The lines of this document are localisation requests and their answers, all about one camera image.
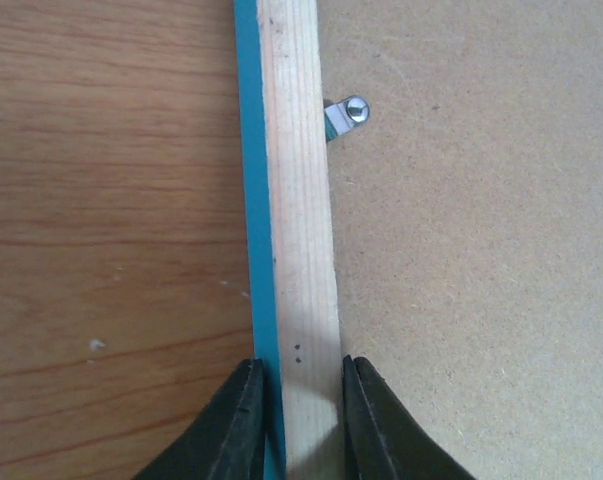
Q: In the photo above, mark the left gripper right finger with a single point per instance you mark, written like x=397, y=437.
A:
x=382, y=439

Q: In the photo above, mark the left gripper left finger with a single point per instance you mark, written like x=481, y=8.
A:
x=226, y=440

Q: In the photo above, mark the blue picture frame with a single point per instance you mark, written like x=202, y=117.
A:
x=293, y=289

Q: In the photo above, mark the brown frame backing board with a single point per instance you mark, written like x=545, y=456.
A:
x=468, y=222

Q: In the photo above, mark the metal frame retaining clip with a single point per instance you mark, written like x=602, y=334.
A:
x=340, y=118

